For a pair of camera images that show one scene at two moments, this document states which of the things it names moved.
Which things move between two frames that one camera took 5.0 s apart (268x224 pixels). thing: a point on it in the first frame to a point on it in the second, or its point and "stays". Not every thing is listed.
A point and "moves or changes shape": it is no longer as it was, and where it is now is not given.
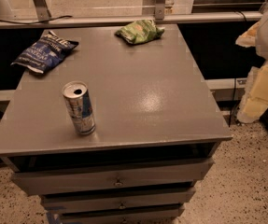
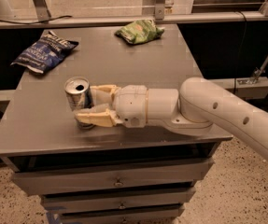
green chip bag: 140,31 stays
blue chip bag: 44,53 stays
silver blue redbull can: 80,104 moves or changes shape
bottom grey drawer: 133,215 stays
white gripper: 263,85 to 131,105
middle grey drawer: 79,201 stays
